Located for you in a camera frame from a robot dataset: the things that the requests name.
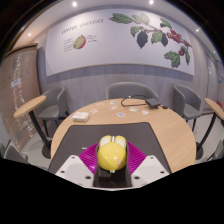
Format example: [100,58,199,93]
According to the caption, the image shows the small black device box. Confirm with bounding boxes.
[144,97,162,108]

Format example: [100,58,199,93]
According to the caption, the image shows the grey upholstered armchair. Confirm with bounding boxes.
[171,84,203,133]
[213,139,224,161]
[36,85,70,138]
[105,81,160,101]
[3,141,30,165]

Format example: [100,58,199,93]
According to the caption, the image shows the coffee plant wall mural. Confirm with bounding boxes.
[44,8,195,77]

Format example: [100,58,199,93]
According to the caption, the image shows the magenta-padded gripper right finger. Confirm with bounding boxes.
[111,142,171,188]

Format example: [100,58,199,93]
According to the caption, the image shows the ceiling spotlights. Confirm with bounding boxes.
[26,0,201,38]

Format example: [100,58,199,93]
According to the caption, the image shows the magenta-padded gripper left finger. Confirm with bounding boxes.
[54,143,113,188]

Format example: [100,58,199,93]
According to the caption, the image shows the black cable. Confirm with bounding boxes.
[120,94,169,110]

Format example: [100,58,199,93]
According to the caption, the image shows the grey door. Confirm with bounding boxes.
[206,51,221,102]

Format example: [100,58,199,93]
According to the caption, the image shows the yellow computer mouse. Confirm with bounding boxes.
[96,134,129,174]

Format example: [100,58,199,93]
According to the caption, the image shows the small white box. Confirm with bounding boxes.
[71,111,90,122]

